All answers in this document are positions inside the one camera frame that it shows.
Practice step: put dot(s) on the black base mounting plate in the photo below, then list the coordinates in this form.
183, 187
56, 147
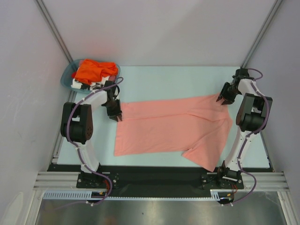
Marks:
156, 182

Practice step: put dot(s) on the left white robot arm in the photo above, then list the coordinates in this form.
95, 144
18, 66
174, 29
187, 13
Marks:
77, 123

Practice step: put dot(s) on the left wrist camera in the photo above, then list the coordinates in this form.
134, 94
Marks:
111, 86

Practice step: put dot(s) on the red garment in basket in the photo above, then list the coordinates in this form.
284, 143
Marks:
112, 78

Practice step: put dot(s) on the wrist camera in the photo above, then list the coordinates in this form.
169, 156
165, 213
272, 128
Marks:
241, 73
111, 86

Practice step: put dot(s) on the blue plastic laundry basket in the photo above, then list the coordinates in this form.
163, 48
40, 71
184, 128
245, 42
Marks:
66, 78

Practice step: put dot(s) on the white t shirt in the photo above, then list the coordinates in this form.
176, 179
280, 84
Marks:
82, 86

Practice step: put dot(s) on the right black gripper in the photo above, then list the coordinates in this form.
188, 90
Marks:
228, 100

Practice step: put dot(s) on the blue slotted cable duct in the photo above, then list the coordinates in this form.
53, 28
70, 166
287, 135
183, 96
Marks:
67, 195

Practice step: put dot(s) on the orange t shirt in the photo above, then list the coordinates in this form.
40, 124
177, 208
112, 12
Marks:
91, 71

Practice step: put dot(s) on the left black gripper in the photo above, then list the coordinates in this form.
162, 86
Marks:
118, 111

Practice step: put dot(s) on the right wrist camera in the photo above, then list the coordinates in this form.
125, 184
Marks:
241, 73

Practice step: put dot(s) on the salmon pink t shirt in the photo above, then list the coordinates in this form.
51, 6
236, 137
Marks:
196, 126

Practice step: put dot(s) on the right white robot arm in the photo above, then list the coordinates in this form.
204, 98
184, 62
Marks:
251, 119

